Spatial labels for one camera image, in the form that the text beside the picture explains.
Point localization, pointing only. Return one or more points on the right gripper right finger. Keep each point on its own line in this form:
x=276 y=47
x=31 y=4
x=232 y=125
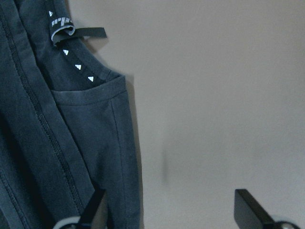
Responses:
x=249 y=214

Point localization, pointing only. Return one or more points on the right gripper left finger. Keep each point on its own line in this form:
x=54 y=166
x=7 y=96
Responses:
x=86 y=218

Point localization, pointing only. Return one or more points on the black graphic t-shirt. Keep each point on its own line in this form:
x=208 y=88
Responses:
x=65 y=124

